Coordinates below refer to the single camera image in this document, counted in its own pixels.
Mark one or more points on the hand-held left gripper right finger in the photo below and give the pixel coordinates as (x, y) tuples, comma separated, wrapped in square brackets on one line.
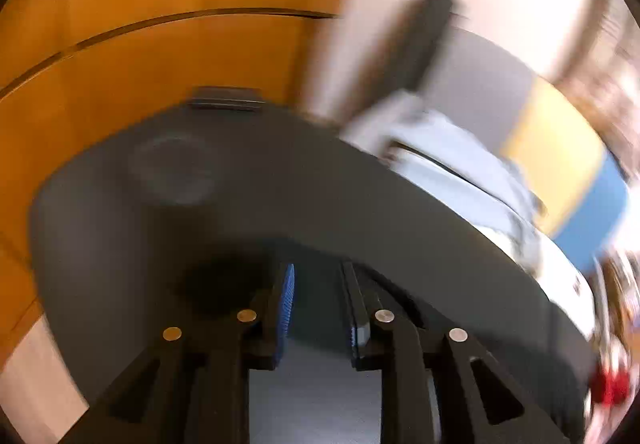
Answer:
[(353, 341)]

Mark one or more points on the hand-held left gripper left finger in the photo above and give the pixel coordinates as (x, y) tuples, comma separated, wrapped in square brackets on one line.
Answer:
[(288, 304)]

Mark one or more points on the dark grey garment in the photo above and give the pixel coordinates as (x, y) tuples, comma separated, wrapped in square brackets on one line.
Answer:
[(300, 184)]

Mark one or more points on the pile of light clothes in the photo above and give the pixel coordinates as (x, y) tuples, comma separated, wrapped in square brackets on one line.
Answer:
[(450, 159)]

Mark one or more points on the black flat device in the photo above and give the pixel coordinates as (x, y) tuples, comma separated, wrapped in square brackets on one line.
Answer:
[(225, 99)]

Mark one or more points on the red cloth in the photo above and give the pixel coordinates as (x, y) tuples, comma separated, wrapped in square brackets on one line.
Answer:
[(612, 386)]

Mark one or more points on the patterned bedding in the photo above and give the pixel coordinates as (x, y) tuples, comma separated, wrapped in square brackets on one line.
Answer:
[(617, 284)]

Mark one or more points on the grey yellow blue board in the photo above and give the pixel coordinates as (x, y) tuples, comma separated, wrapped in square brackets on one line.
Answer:
[(560, 149)]

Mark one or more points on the black panel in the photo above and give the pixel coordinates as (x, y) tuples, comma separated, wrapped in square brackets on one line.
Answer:
[(415, 44)]

